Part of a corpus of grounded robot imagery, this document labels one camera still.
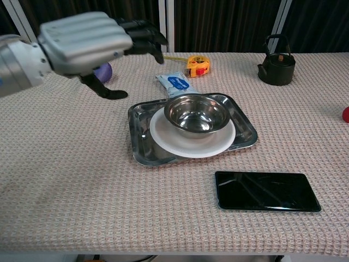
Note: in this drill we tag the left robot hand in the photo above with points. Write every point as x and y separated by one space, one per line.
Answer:
81 43

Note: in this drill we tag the metal bowl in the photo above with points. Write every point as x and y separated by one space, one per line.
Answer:
196 114

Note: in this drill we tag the white round plate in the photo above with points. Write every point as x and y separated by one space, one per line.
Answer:
191 147

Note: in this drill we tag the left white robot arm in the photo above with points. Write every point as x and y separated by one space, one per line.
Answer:
19 65

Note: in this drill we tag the rectangular metal tray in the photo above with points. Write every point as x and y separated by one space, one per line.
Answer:
141 128

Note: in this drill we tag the purple ball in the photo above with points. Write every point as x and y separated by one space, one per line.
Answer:
105 72

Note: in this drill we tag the wet wipes packet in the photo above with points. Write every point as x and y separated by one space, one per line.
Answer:
175 82

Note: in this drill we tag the yellow tape measure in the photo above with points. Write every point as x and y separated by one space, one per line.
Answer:
198 66

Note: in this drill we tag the pink waffle tablecloth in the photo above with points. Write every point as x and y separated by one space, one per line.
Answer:
81 191

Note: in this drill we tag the black cast iron kettle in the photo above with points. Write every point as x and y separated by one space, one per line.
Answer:
278 69

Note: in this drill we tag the black smartphone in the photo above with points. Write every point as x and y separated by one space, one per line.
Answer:
267 192

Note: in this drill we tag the white metal frame post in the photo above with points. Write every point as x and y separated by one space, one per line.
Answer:
19 13
280 21
167 16

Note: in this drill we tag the red push button switch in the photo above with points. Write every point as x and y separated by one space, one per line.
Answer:
346 114

